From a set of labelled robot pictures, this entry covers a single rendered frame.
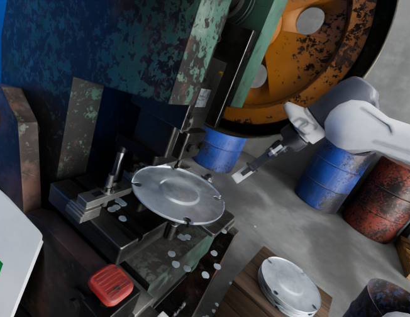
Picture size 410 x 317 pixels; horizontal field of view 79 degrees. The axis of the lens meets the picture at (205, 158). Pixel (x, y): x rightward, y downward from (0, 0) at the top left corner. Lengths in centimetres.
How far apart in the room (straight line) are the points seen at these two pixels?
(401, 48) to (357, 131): 347
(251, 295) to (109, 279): 81
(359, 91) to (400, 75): 329
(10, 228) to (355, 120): 94
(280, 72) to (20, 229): 98
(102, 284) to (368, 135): 55
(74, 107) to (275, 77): 68
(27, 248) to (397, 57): 391
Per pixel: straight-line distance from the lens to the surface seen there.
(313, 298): 138
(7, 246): 98
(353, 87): 67
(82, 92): 76
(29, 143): 85
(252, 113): 98
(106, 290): 51
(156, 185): 76
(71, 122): 78
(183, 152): 69
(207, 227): 68
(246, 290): 124
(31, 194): 89
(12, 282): 100
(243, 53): 74
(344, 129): 55
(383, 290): 178
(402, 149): 56
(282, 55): 101
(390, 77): 394
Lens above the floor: 117
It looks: 21 degrees down
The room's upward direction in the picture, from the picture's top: 22 degrees clockwise
